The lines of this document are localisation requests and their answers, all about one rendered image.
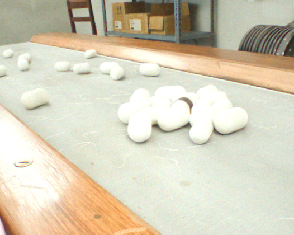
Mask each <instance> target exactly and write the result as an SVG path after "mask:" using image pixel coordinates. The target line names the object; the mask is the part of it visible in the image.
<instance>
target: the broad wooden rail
mask: <svg viewBox="0 0 294 235"><path fill-rule="evenodd" d="M29 42H31V43H38V44H43V45H50V46H55V47H58V48H66V49H70V50H75V51H82V52H86V51H87V50H95V51H96V53H97V55H103V56H106V57H111V58H117V59H124V60H129V61H132V62H137V63H143V64H144V63H148V64H157V65H158V66H160V67H163V68H168V69H173V70H177V71H181V72H188V73H194V74H199V75H202V76H207V77H212V78H217V79H222V80H225V81H233V82H237V83H242V84H247V85H250V86H255V87H260V88H265V89H268V90H272V91H279V92H285V93H289V94H293V95H294V58H292V57H283V56H277V55H269V54H261V53H254V52H249V51H239V50H231V49H222V48H213V47H207V46H198V45H188V44H179V43H164V42H158V41H149V40H139V39H131V38H125V37H110V36H101V35H86V34H77V33H72V32H58V31H56V32H47V33H41V34H35V35H34V36H33V37H32V39H31V40H30V41H29Z"/></svg>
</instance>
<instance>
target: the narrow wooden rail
mask: <svg viewBox="0 0 294 235"><path fill-rule="evenodd" d="M0 220H1V222H2V224H3V226H4V230H5V233H6V235H162V234H161V233H159V232H158V231H157V230H156V229H154V228H153V227H152V226H151V225H150V224H148V223H147V222H146V221H145V220H143V219H142V218H140V217H139V216H138V215H137V214H135V213H134V212H133V211H132V210H131V209H129V208H128V207H127V206H126V205H125V204H123V203H122V202H120V201H119V200H118V199H117V198H115V197H114V196H113V195H112V194H111V193H110V192H108V191H107V190H106V189H105V188H103V187H102V186H100V185H99V184H98V183H97V182H95V180H93V179H92V178H91V177H89V176H88V175H87V174H86V173H84V172H83V171H82V170H81V169H80V168H79V167H77V166H76V165H75V164H74V163H73V162H71V161H70V160H68V159H67V158H66V157H65V156H64V155H63V154H61V153H60V152H58V150H57V149H55V148H54V147H53V146H52V145H50V144H49V143H48V142H47V141H45V140H44V139H43V138H42V137H41V136H39V135H38V134H37V133H36V132H34V131H33V130H32V129H31V128H29V126H27V125H26V124H25V123H24V122H23V121H21V120H20V119H19V118H18V117H16V115H14V114H13V113H12V112H10V111H9V110H8V109H7V108H6V107H4V106H3V105H2V104H1V103H0Z"/></svg>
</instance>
